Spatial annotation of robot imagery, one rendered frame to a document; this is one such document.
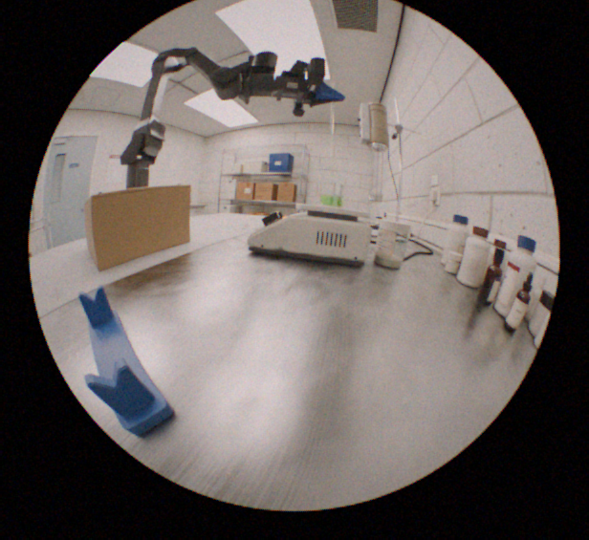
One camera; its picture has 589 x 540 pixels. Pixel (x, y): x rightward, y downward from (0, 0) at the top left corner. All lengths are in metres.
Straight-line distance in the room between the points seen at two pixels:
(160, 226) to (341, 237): 0.31
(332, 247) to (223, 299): 0.17
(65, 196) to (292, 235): 2.93
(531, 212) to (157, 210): 0.74
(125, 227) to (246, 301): 0.22
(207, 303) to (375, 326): 0.15
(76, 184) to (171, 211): 2.70
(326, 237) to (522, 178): 0.51
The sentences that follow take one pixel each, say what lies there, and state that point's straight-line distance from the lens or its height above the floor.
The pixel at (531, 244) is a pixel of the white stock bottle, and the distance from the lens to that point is 0.31.
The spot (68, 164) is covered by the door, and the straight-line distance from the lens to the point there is 3.03.
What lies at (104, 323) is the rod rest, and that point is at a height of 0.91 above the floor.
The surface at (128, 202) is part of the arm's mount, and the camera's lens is 0.30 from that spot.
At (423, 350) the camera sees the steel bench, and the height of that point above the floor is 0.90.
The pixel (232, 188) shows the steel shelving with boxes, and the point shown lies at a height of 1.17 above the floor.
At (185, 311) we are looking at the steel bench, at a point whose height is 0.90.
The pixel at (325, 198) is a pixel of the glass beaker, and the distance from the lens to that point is 0.32.
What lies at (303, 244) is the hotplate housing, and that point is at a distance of 0.27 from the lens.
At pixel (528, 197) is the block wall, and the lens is 0.51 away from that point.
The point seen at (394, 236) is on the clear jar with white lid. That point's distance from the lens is 0.30.
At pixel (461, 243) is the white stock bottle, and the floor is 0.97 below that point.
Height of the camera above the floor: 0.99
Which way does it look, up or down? 14 degrees down
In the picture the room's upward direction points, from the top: 5 degrees clockwise
